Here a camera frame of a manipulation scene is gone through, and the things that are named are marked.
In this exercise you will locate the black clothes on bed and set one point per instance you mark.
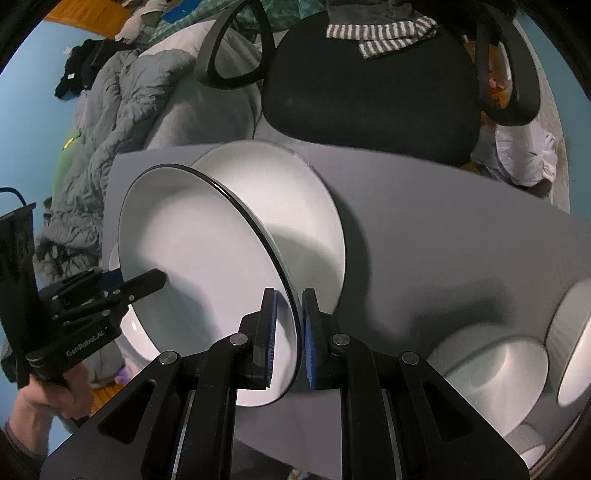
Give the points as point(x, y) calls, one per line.
point(83, 64)

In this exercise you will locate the grey duvet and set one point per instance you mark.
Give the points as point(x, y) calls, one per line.
point(139, 101)

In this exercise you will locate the person left hand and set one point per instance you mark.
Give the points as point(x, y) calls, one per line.
point(39, 402)

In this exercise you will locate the grey hoodie on chair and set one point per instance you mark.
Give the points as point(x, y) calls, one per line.
point(379, 27)

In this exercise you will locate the orange wooden wardrobe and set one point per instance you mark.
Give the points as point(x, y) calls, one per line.
point(88, 12)

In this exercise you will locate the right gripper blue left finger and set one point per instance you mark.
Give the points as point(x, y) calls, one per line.
point(263, 337)

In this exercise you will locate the black office chair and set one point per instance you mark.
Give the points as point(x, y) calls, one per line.
point(426, 101)

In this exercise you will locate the white bowl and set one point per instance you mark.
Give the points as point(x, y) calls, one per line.
point(568, 345)
point(501, 375)

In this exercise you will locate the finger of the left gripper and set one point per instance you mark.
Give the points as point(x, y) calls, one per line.
point(140, 286)
point(111, 280)

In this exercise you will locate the white plastic bag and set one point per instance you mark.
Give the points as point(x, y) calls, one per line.
point(521, 155)

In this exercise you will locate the small white plate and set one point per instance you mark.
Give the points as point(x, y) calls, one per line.
point(134, 341)

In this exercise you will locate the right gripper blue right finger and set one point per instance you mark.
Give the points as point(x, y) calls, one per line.
point(316, 345)

